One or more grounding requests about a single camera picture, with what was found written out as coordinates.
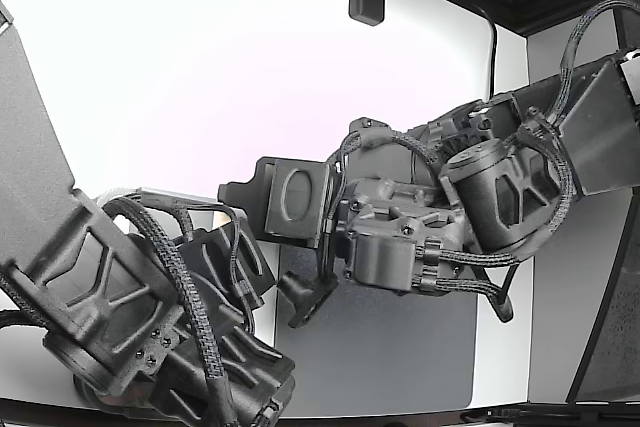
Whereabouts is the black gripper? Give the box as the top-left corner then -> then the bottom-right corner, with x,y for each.
149,219 -> 297,427
218,156 -> 474,294

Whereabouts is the grey work mat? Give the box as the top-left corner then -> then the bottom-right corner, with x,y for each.
273,241 -> 477,411

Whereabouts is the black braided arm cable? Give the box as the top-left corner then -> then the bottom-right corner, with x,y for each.
97,194 -> 241,427

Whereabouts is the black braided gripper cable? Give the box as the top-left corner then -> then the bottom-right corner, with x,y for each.
327,127 -> 451,183

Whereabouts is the black braided wrist cable bundle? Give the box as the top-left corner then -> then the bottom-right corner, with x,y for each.
414,136 -> 576,298

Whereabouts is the thin black power cable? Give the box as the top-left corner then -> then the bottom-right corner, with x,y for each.
469,3 -> 499,99

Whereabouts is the black braided loop cable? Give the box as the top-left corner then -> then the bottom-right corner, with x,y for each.
547,0 -> 640,123

